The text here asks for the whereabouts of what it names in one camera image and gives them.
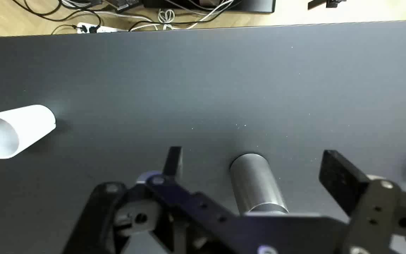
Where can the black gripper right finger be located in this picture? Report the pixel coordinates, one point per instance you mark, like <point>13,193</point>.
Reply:
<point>341,176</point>

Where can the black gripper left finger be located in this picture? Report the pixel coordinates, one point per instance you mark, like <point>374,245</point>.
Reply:
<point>198,202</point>

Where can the stainless steel flask body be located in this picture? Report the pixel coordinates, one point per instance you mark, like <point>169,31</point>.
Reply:
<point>257,183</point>

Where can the white paper cup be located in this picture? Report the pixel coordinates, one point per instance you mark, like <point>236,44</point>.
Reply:
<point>14,131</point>

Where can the white power strip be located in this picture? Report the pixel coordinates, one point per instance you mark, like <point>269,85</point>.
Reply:
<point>95,27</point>

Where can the small black bracket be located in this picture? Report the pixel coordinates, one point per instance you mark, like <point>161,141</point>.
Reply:
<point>327,3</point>

